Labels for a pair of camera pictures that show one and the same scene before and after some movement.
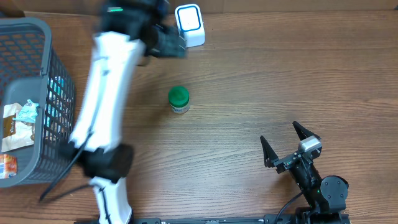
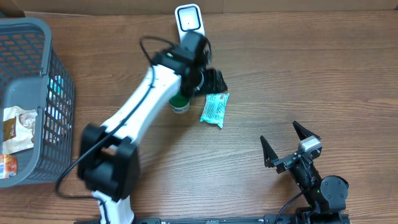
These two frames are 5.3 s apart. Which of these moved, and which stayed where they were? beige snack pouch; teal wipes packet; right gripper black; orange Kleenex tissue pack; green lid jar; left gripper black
Moved: teal wipes packet; left gripper black
Stayed: orange Kleenex tissue pack; right gripper black; green lid jar; beige snack pouch
